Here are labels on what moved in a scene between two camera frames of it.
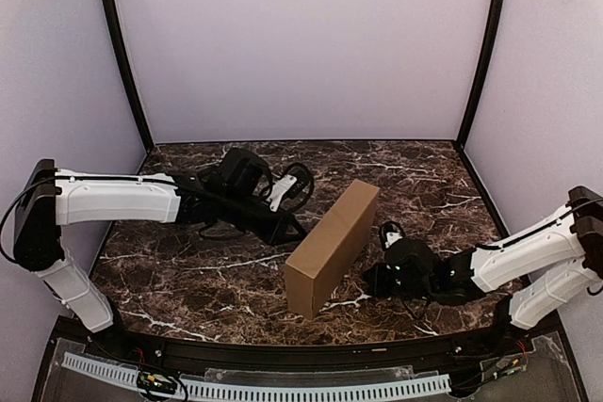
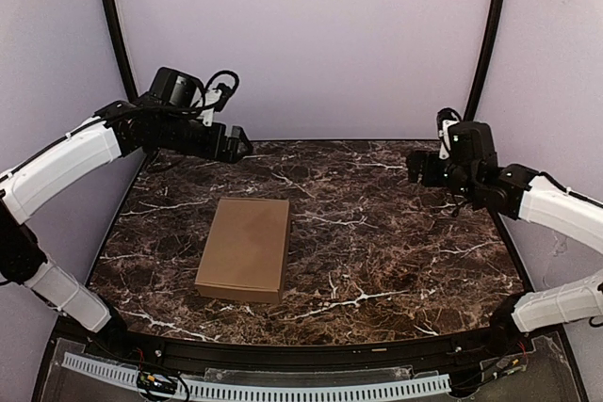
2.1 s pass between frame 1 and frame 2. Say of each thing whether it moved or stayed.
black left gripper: moved
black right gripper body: moved
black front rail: stayed
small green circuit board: stayed
